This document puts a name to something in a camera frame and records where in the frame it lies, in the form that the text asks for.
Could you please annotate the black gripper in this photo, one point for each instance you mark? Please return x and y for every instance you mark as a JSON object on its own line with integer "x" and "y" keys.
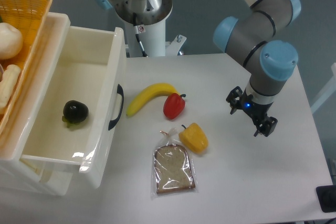
{"x": 239, "y": 100}

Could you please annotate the white drawer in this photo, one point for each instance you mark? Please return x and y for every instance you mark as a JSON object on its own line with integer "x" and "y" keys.
{"x": 73, "y": 130}

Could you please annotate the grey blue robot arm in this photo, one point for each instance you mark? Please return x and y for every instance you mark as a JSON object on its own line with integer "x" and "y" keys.
{"x": 270, "y": 62}

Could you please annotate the yellow toy bell pepper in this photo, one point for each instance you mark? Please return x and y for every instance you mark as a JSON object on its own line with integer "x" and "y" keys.
{"x": 194, "y": 138}

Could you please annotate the red toy bell pepper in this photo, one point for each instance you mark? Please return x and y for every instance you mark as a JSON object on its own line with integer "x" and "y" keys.
{"x": 174, "y": 105}

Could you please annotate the yellow toy banana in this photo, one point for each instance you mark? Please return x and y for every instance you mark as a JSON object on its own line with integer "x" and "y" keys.
{"x": 149, "y": 93}

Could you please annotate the bagged bread slice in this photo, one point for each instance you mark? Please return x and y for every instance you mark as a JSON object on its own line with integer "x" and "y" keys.
{"x": 172, "y": 167}

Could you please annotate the black device at edge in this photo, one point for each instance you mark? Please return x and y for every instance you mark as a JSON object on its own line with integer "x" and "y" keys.
{"x": 326, "y": 197}

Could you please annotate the black toy eggplant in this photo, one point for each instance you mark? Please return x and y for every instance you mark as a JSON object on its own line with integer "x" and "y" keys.
{"x": 74, "y": 112}

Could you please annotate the cream toy corn cob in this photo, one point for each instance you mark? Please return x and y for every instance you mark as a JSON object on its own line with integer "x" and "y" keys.
{"x": 8, "y": 82}

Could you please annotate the white round toy vegetable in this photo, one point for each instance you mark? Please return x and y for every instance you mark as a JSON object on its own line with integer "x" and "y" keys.
{"x": 11, "y": 41}

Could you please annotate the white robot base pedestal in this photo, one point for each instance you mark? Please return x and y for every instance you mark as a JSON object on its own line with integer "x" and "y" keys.
{"x": 145, "y": 26}

